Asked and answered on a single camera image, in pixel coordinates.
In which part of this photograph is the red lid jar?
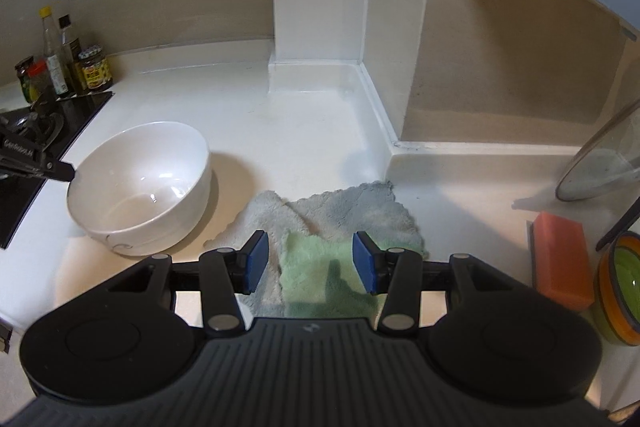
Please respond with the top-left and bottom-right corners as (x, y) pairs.
(27, 61), (58, 104)

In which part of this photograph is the yellow cap clear bottle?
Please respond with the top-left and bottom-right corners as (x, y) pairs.
(39, 7), (71, 96)

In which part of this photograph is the metal burner grate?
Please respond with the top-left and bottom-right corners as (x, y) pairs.
(0, 99), (67, 148)

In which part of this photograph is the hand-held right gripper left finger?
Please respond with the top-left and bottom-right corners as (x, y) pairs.
(107, 229), (271, 339)

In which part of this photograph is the orange sponge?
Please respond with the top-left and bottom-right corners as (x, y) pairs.
(529, 213), (596, 313)

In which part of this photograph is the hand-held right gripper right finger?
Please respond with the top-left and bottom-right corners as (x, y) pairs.
(352, 231), (521, 337)

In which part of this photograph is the dark lid jar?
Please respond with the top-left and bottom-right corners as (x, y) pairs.
(14, 56), (36, 104)

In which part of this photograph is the checkered lid sauce jar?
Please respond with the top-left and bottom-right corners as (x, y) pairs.
(76, 46), (113, 92)

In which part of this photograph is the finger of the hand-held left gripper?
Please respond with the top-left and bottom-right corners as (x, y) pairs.
(0, 154), (77, 182)

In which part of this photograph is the black pot handle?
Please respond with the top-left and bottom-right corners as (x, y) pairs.
(595, 207), (640, 252)

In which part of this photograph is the glass pot lid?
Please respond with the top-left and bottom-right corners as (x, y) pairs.
(555, 97), (640, 202)

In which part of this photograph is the orange green container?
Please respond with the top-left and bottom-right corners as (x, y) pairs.
(594, 231), (640, 347)

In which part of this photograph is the green grey cleaning cloth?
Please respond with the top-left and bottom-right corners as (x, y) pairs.
(202, 180), (430, 319)

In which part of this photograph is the white patterned bowl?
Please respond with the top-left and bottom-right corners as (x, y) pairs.
(66, 121), (213, 257)

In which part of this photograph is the black glass gas cooktop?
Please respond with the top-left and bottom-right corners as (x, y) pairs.
(0, 91), (115, 250)

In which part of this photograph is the black cap oil bottle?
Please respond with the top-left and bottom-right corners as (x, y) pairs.
(58, 16), (88, 95)

